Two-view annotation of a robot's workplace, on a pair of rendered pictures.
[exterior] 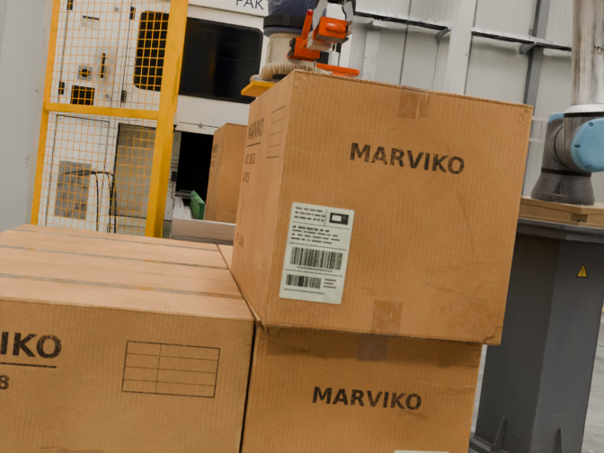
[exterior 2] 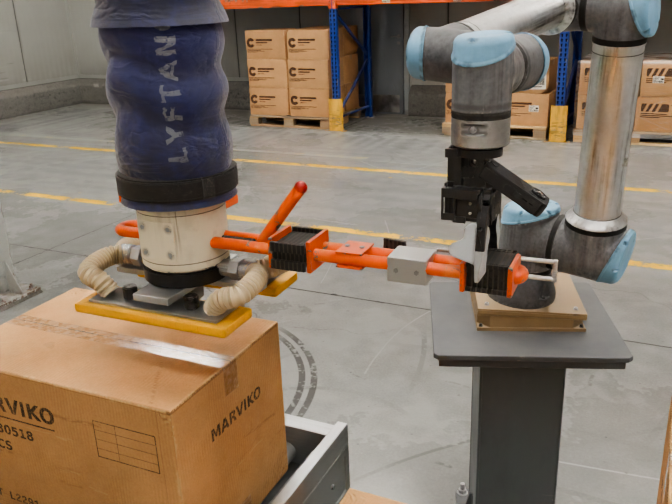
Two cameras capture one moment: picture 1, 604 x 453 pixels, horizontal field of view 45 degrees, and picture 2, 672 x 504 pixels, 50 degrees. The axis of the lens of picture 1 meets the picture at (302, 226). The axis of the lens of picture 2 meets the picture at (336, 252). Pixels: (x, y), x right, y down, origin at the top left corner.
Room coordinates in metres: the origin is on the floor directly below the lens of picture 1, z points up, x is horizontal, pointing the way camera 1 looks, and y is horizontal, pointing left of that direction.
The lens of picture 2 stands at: (1.59, 1.01, 1.64)
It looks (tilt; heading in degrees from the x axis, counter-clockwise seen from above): 20 degrees down; 306
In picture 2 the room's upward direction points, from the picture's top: 2 degrees counter-clockwise
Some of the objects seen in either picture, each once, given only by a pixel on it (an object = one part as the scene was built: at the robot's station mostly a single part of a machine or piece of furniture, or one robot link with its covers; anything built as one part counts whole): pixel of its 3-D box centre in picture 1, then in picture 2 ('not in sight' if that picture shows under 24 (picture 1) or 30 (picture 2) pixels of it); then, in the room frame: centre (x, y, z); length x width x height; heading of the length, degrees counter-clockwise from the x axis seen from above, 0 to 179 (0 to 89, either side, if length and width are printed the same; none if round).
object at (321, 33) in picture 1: (329, 30); (490, 272); (2.04, -0.01, 1.20); 0.08 x 0.07 x 0.05; 12
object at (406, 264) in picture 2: (320, 40); (412, 265); (2.17, 0.01, 1.20); 0.07 x 0.07 x 0.04; 12
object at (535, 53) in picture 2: not in sight; (507, 63); (2.07, -0.13, 1.52); 0.12 x 0.12 x 0.09; 0
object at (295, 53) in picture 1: (305, 49); (299, 248); (2.38, 0.06, 1.20); 0.10 x 0.08 x 0.06; 102
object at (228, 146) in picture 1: (264, 185); (126, 416); (2.83, 0.16, 0.75); 0.60 x 0.40 x 0.40; 11
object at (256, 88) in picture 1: (261, 85); (161, 302); (2.61, 0.21, 1.10); 0.34 x 0.10 x 0.05; 12
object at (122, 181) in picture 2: (295, 27); (178, 176); (2.62, 0.11, 1.32); 0.23 x 0.23 x 0.04
